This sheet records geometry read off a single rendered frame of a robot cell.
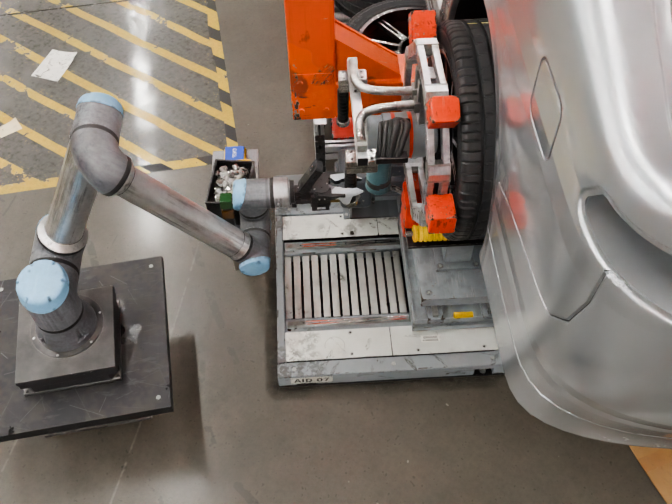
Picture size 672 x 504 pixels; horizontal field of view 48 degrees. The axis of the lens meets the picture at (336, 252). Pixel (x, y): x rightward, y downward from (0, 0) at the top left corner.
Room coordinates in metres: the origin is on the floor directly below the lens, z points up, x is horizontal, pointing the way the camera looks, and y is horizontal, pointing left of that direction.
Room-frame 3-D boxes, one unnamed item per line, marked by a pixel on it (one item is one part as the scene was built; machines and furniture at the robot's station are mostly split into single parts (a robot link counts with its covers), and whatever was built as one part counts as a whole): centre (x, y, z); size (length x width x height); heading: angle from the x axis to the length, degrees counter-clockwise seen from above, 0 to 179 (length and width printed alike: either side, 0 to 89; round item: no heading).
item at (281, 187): (1.47, 0.15, 0.81); 0.10 x 0.05 x 0.09; 3
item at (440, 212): (1.35, -0.29, 0.85); 0.09 x 0.08 x 0.07; 3
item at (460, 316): (1.67, -0.44, 0.13); 0.50 x 0.36 x 0.10; 3
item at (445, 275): (1.67, -0.44, 0.32); 0.40 x 0.30 x 0.28; 3
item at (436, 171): (1.66, -0.27, 0.85); 0.54 x 0.07 x 0.54; 3
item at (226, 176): (1.74, 0.36, 0.51); 0.20 x 0.14 x 0.13; 175
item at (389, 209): (1.97, -0.21, 0.26); 0.42 x 0.18 x 0.35; 93
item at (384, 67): (2.17, -0.26, 0.69); 0.52 x 0.17 x 0.35; 93
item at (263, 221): (1.46, 0.25, 0.69); 0.12 x 0.09 x 0.12; 3
